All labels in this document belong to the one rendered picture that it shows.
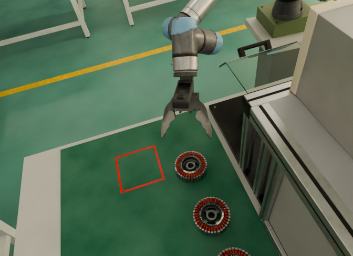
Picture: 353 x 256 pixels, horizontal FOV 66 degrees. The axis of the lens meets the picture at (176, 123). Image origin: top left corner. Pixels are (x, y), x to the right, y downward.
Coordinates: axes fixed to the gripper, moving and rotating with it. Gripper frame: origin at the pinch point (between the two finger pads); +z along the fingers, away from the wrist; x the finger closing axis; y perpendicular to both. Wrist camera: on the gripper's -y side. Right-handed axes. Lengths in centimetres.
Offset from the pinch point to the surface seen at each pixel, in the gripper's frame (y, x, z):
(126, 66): 179, 85, -37
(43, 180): 7, 55, 17
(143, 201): 2.7, 15.3, 21.9
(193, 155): 13.3, -0.4, 8.3
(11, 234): 41, 106, 62
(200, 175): 8.3, -3.4, 14.1
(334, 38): -27.5, -30.7, -23.3
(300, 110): -15.2, -28.6, -9.7
